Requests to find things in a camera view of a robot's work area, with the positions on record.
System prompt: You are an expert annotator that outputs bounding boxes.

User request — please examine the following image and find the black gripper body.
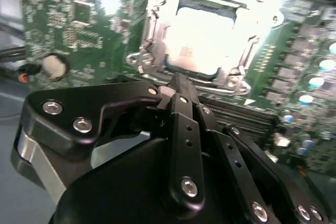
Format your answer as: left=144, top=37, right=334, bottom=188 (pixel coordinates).
left=49, top=136, right=247, bottom=224

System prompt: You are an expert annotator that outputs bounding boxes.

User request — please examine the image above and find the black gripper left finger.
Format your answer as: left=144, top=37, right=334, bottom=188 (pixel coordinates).
left=10, top=74, right=206, bottom=209

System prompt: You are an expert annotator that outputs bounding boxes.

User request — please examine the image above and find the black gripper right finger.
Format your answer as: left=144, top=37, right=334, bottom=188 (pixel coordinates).
left=183, top=74, right=330, bottom=224

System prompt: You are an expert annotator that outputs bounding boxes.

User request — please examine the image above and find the metal socket cover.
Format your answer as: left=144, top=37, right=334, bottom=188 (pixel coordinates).
left=141, top=0, right=263, bottom=88

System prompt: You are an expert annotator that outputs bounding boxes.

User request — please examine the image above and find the silver CPU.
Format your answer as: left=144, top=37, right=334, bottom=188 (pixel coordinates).
left=165, top=6, right=237, bottom=78

